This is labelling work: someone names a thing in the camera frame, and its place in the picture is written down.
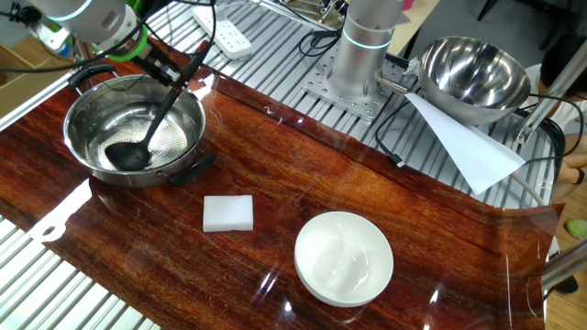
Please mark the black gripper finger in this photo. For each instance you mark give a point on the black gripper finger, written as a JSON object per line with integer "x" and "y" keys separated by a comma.
{"x": 166, "y": 75}
{"x": 185, "y": 78}

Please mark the wood pattern table mat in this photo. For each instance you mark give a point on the wood pattern table mat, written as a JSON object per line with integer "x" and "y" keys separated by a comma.
{"x": 413, "y": 229}

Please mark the silver metal clamp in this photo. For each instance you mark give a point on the silver metal clamp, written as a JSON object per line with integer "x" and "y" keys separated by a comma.
{"x": 332, "y": 9}

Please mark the person bare limb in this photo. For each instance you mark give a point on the person bare limb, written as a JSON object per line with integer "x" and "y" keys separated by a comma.
{"x": 573, "y": 160}
{"x": 566, "y": 192}

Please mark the brown cardboard box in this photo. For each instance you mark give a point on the brown cardboard box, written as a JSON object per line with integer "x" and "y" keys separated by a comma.
{"x": 27, "y": 87}

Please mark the white ceramic bowl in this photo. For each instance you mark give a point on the white ceramic bowl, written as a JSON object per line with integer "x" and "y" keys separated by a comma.
{"x": 344, "y": 259}

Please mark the black shoe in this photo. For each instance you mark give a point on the black shoe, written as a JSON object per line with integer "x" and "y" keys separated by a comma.
{"x": 566, "y": 285}

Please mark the green cloth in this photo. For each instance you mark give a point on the green cloth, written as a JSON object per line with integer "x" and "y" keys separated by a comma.
{"x": 134, "y": 3}

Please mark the white t-shirt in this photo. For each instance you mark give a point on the white t-shirt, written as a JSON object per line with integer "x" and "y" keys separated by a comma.
{"x": 571, "y": 114}

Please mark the pink plastic object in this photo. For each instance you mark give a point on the pink plastic object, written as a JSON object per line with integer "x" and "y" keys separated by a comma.
{"x": 408, "y": 3}

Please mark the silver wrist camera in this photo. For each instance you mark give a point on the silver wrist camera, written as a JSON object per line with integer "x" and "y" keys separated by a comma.
{"x": 50, "y": 39}

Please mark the person head black hair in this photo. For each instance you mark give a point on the person head black hair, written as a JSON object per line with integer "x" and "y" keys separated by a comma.
{"x": 557, "y": 59}

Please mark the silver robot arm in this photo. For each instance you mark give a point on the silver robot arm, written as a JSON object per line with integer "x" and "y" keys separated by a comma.
{"x": 362, "y": 59}

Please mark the white power strip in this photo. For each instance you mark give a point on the white power strip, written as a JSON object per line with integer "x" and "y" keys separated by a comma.
{"x": 227, "y": 34}

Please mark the black chair frame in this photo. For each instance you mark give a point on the black chair frame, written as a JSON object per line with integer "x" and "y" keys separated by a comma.
{"x": 552, "y": 36}

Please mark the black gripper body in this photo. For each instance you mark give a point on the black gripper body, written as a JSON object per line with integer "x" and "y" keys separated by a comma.
{"x": 149, "y": 59}

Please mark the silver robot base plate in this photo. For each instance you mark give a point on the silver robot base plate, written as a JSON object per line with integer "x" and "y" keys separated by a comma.
{"x": 362, "y": 107}

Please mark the aluminium frame post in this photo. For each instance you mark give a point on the aluminium frame post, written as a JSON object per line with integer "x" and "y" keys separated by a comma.
{"x": 566, "y": 266}
{"x": 86, "y": 57}
{"x": 550, "y": 91}

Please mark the steel mixing bowl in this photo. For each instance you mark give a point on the steel mixing bowl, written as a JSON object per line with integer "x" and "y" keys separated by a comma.
{"x": 472, "y": 78}

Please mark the white paper sheet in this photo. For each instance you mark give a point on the white paper sheet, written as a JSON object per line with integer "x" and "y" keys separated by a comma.
{"x": 472, "y": 151}

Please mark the beige wooden board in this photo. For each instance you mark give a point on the beige wooden board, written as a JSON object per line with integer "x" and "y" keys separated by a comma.
{"x": 415, "y": 27}

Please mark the black wristband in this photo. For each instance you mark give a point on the black wristband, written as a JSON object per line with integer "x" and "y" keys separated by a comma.
{"x": 580, "y": 176}

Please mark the white sponge block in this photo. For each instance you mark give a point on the white sponge block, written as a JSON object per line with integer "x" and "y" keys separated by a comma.
{"x": 228, "y": 213}

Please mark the green round object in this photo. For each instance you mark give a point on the green round object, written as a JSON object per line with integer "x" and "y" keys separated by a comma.
{"x": 578, "y": 228}

